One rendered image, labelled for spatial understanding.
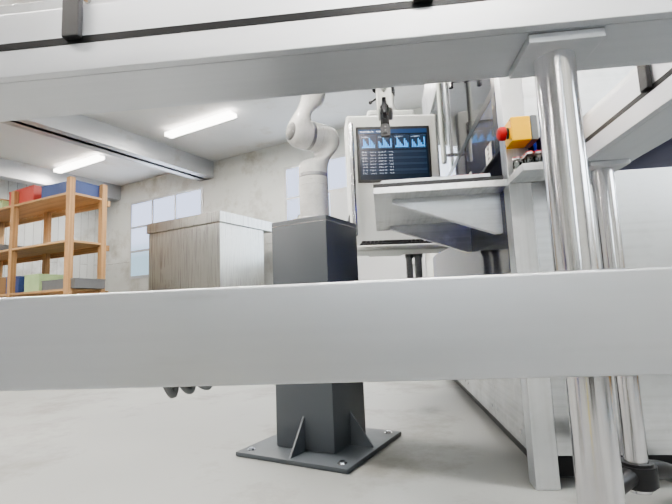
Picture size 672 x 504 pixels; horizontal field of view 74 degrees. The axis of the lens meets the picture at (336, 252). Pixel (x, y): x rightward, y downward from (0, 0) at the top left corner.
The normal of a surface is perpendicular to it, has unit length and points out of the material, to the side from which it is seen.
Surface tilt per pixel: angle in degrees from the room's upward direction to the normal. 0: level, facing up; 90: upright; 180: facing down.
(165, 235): 90
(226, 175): 90
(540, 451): 90
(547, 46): 180
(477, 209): 90
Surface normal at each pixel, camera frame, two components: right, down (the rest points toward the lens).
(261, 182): -0.49, -0.08
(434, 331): -0.11, -0.11
